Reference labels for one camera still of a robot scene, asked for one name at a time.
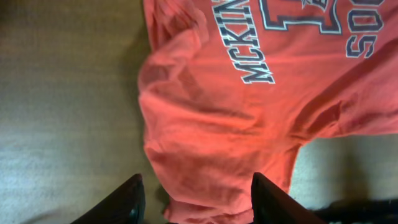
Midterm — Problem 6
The orange soccer t-shirt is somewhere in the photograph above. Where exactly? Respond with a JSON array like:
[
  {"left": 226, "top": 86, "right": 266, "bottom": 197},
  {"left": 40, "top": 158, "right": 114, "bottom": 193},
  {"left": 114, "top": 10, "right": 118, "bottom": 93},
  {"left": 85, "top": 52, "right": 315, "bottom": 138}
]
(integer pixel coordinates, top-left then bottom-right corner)
[{"left": 138, "top": 0, "right": 397, "bottom": 223}]

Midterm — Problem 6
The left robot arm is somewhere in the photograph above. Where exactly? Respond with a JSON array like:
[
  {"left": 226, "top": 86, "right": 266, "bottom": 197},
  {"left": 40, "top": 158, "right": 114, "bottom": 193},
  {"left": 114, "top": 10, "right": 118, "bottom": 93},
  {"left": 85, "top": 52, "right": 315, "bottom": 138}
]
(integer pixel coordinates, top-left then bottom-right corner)
[{"left": 72, "top": 172, "right": 397, "bottom": 224}]

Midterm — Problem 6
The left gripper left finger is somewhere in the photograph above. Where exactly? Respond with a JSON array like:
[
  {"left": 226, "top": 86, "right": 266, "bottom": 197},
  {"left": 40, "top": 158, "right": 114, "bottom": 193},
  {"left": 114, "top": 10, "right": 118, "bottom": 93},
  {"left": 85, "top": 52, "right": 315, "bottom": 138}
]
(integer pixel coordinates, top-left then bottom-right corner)
[{"left": 71, "top": 174, "right": 146, "bottom": 224}]

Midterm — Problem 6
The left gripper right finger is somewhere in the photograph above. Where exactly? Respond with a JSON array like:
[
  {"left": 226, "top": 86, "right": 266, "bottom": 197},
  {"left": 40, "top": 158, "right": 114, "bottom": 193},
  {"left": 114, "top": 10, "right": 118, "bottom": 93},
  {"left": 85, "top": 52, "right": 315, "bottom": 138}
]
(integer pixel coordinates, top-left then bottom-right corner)
[{"left": 251, "top": 172, "right": 326, "bottom": 224}]

